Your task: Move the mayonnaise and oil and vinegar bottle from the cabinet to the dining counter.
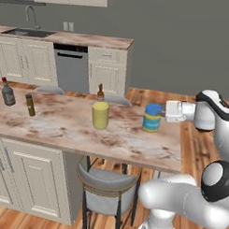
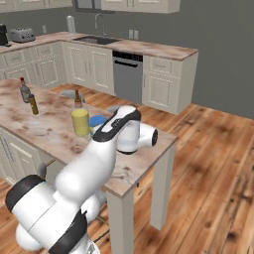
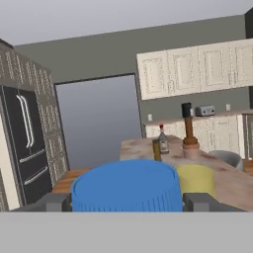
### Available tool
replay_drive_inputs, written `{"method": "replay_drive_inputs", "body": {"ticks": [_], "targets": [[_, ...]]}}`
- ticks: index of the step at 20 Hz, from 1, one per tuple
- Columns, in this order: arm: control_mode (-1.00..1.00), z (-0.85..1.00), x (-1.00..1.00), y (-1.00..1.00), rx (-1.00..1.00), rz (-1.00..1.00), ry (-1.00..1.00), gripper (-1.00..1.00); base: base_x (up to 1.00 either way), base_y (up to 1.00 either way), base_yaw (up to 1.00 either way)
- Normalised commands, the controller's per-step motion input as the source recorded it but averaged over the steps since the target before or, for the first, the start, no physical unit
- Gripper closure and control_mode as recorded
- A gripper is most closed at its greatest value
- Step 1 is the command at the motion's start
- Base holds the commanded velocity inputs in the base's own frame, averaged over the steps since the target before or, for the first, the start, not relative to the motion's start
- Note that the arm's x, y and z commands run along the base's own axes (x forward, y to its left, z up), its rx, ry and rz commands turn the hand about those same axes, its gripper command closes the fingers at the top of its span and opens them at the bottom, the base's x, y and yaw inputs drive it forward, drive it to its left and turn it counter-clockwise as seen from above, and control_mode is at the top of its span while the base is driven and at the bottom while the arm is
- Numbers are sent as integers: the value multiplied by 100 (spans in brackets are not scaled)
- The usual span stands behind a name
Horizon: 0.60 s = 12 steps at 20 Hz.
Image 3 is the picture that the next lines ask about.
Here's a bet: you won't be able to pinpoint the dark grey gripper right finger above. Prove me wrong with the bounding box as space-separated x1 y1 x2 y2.
182 192 249 212

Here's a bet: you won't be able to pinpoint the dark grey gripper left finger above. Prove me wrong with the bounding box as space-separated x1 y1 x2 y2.
12 192 72 212

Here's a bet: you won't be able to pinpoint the jar with blue ribbed lid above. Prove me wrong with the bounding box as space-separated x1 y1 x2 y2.
69 159 184 212

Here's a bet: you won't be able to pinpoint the olive green bottle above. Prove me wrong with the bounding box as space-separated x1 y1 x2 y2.
151 138 163 162

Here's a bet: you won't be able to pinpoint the clear bottle with red cap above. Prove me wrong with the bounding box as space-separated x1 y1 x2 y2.
157 124 170 155

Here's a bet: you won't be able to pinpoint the grey patterned tall cabinet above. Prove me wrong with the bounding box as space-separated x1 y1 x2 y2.
0 39 71 212

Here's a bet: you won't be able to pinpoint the pale yellow cylinder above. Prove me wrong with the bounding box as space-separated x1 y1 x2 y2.
175 163 216 200

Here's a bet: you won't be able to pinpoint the grey round bowl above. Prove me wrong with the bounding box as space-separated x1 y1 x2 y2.
208 149 245 171

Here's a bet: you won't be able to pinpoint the brown wooden mill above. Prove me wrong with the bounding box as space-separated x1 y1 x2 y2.
182 117 202 159

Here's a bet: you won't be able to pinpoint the white base cupboards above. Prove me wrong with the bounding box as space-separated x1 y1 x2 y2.
143 113 247 160

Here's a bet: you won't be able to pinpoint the grey built-in appliance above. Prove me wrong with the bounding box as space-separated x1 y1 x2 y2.
242 113 253 161

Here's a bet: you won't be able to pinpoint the silver toaster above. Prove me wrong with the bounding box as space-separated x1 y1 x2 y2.
195 105 216 118

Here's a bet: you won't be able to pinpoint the dark tall unit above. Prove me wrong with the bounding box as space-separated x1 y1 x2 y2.
244 7 253 111

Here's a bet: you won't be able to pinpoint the black fridge with silver handles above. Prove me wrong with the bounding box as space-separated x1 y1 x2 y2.
0 83 54 208

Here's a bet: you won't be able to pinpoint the white wall cupboards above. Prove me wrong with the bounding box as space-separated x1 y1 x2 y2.
135 38 253 102

